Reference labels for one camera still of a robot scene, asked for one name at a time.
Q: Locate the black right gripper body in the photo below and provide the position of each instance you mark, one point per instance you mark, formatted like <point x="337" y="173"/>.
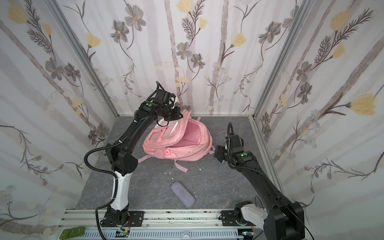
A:
<point x="220" y="154"/>

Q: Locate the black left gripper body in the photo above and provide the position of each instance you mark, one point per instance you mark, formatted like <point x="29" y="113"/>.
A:
<point x="176" y="113"/>

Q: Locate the pink student backpack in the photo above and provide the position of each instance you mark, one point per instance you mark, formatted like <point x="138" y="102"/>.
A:
<point x="186" y="140"/>

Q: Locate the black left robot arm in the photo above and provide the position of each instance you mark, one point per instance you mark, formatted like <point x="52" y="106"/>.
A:
<point x="160" y="103"/>

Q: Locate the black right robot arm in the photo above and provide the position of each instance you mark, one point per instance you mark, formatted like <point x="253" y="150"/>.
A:
<point x="278" y="218"/>

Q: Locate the purple glasses case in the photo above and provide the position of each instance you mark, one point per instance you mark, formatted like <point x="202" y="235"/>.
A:
<point x="183" y="195"/>

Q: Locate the green connector block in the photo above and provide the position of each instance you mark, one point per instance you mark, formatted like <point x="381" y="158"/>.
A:
<point x="72" y="233"/>

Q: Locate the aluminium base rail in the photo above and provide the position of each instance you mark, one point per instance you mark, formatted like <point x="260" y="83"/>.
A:
<point x="157" y="225"/>

